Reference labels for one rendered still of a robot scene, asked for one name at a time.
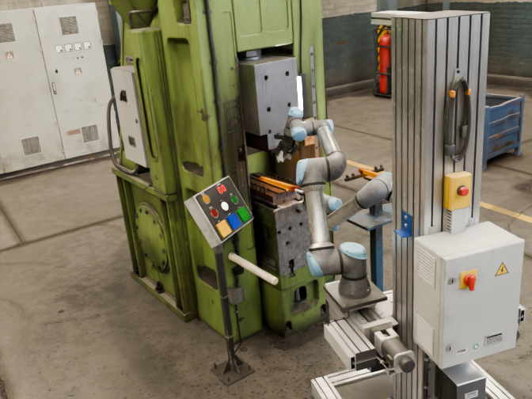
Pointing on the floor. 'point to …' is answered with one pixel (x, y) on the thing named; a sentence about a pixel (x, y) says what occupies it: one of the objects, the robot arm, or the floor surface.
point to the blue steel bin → (502, 125)
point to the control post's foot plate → (241, 369)
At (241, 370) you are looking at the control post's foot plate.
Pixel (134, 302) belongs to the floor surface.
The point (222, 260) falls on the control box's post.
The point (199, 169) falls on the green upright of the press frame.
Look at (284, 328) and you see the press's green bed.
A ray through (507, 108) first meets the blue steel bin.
